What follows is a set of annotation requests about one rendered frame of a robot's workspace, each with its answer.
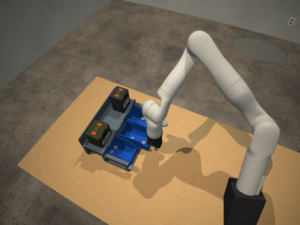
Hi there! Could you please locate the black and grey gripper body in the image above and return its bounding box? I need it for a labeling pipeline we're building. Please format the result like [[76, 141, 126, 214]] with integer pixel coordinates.
[[146, 120, 168, 149]]

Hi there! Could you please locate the blue bin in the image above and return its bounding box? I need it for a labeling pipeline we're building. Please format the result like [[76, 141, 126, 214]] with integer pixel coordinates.
[[106, 136, 137, 164], [123, 106, 147, 126], [119, 120, 150, 150]]

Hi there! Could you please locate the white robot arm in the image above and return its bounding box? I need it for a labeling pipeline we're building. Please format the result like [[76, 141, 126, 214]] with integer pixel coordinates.
[[142, 31, 280, 195]]

